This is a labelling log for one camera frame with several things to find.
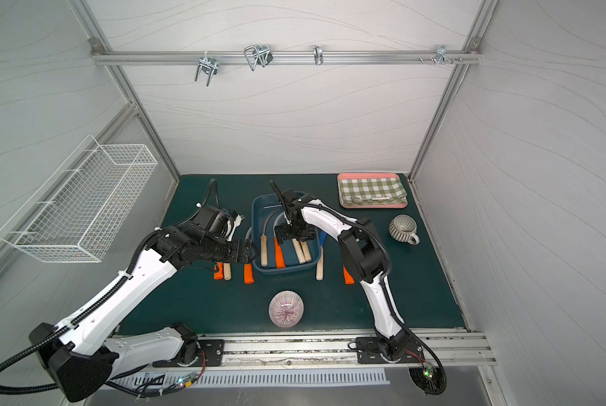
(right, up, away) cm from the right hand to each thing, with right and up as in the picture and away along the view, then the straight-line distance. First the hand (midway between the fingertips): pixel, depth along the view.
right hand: (289, 239), depth 95 cm
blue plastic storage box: (0, -6, -2) cm, 6 cm away
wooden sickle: (+6, -4, -1) cm, 8 cm away
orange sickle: (-4, -5, -2) cm, 7 cm away
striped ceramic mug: (+46, +4, +6) cm, 46 cm away
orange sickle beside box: (-15, -9, -5) cm, 18 cm away
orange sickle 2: (+21, -12, -9) cm, 26 cm away
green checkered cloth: (+37, +19, +21) cm, 46 cm away
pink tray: (+35, +19, +21) cm, 45 cm away
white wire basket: (-56, +12, -27) cm, 63 cm away
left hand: (-11, -1, -21) cm, 24 cm away
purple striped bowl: (0, -21, -13) cm, 25 cm away
